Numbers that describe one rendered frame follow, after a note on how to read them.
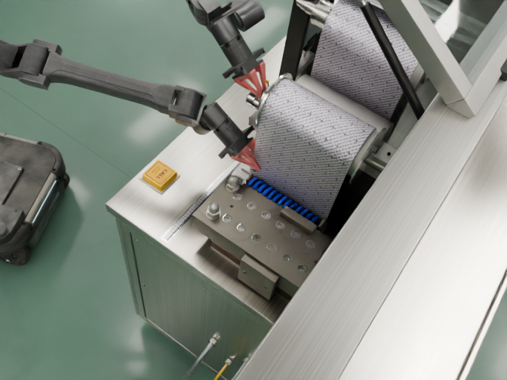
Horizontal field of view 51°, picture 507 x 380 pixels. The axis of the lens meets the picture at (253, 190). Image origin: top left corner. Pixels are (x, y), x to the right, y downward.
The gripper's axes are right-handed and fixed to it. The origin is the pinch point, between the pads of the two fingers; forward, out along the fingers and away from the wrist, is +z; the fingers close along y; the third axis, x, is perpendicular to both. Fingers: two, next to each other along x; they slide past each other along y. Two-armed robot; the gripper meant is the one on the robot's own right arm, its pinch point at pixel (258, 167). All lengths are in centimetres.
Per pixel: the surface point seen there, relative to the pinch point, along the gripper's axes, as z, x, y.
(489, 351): 139, -43, -54
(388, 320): 18, 53, 35
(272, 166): 1.5, 5.5, 0.3
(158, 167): -15.9, -26.0, 8.7
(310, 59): -9.1, -6.4, -44.4
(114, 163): -25, -138, -27
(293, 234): 17.1, 4.9, 8.4
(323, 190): 12.4, 15.0, 0.2
